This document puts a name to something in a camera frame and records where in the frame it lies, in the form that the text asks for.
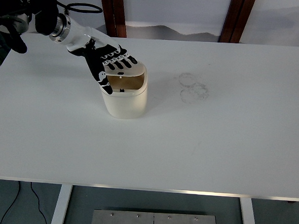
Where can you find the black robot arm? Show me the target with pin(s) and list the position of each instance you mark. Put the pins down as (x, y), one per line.
(43, 14)

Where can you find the white table leg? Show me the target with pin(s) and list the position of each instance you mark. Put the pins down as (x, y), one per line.
(59, 208)
(248, 219)

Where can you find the cream lidded trash bin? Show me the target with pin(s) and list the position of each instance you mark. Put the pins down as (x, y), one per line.
(124, 105)

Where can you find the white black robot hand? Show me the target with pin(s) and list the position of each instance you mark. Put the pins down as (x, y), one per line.
(80, 36)

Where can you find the brown wooden screen frame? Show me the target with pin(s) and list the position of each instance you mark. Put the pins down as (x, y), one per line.
(230, 20)
(116, 3)

